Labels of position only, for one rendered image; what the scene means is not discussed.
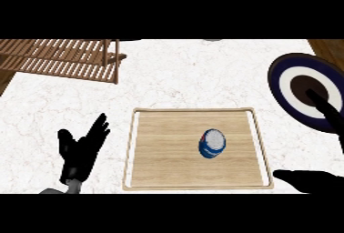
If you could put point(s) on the brown wooden slatted rack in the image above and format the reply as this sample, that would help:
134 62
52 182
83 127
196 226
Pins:
62 57

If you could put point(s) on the navy and white plate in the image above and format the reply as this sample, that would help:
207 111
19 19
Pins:
297 91

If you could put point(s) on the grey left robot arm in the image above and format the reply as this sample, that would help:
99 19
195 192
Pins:
62 187

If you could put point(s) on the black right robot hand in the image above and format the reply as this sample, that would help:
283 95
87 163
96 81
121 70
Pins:
329 116

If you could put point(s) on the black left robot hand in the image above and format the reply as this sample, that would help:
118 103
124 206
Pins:
83 151

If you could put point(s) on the blue can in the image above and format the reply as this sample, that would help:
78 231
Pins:
211 143

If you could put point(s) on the pale wooden tray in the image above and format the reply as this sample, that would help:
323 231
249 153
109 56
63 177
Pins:
196 149

